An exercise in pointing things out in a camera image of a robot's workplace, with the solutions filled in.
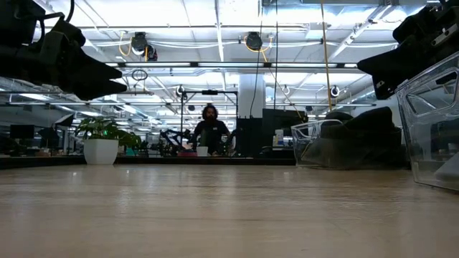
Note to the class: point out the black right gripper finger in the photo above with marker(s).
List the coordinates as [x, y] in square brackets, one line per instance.
[387, 87]
[382, 66]

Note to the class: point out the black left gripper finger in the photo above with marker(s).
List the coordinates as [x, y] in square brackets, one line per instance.
[93, 89]
[86, 70]

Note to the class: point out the black neighbouring station robot arm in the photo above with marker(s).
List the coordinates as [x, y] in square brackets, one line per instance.
[172, 136]

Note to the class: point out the black tilted panel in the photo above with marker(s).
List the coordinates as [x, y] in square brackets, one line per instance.
[64, 120]

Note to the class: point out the green plant in white pot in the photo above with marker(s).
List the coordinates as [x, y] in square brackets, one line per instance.
[100, 152]

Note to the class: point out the small black desk monitor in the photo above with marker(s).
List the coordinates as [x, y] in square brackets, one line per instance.
[22, 131]

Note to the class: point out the clear plastic bin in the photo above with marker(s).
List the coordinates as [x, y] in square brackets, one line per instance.
[419, 172]
[297, 143]

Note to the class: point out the large black monitor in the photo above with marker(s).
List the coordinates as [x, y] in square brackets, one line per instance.
[283, 120]

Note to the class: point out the black neighbouring station gantry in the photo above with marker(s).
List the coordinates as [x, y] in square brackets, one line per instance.
[209, 92]

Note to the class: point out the white bottle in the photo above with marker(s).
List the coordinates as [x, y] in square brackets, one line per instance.
[279, 138]

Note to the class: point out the white cup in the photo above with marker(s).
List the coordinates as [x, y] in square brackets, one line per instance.
[202, 151]

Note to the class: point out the person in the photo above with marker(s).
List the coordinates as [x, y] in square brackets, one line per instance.
[211, 132]

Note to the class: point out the white and black building column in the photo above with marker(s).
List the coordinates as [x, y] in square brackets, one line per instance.
[251, 96]

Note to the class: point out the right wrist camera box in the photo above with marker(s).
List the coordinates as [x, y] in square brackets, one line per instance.
[444, 34]

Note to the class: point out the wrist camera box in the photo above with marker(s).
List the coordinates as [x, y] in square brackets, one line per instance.
[66, 34]
[444, 34]

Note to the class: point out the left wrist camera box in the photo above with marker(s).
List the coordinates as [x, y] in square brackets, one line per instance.
[66, 34]

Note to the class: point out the black aluminium table frame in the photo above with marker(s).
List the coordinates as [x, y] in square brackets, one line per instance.
[36, 162]

